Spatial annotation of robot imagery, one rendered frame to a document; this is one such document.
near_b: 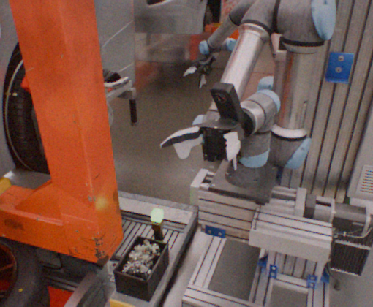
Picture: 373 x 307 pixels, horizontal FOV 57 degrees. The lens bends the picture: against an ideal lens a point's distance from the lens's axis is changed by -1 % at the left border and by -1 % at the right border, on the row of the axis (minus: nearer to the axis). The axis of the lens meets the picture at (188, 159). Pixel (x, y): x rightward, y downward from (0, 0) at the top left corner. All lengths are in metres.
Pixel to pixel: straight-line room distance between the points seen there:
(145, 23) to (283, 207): 3.19
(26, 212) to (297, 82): 1.10
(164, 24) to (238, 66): 3.16
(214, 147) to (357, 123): 0.72
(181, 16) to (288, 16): 3.14
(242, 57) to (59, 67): 0.50
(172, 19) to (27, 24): 3.14
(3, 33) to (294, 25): 1.08
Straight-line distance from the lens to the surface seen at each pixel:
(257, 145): 0.88
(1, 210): 1.56
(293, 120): 1.11
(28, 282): 1.47
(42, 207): 1.42
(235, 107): 0.70
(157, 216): 1.39
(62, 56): 1.01
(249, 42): 1.02
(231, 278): 1.76
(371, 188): 1.41
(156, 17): 4.08
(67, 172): 1.20
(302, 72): 1.06
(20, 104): 1.64
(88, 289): 1.53
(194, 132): 0.70
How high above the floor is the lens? 1.54
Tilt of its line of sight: 31 degrees down
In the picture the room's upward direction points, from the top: straight up
